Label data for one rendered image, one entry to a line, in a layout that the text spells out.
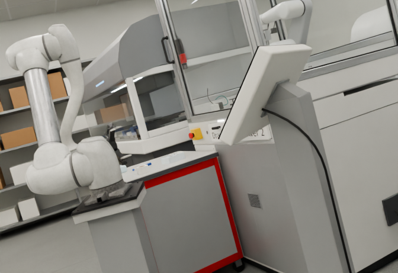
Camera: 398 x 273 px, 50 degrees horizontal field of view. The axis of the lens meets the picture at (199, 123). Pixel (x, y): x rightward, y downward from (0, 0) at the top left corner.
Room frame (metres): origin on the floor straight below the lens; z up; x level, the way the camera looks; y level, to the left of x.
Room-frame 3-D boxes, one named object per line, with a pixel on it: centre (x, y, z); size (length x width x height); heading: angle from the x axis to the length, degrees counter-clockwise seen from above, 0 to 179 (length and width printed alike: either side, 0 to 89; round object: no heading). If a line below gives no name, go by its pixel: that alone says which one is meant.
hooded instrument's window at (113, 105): (4.15, 0.30, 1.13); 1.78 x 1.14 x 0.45; 25
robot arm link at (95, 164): (1.90, 0.48, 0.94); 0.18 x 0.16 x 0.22; 94
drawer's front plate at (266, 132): (2.17, -0.25, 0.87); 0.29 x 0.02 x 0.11; 25
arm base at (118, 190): (1.89, 0.47, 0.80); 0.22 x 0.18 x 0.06; 173
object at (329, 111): (2.62, -0.57, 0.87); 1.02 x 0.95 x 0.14; 25
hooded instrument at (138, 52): (4.17, 0.29, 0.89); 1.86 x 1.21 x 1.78; 25
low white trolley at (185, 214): (2.70, 0.33, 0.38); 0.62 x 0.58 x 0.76; 25
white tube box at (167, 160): (2.61, 0.21, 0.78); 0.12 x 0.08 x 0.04; 130
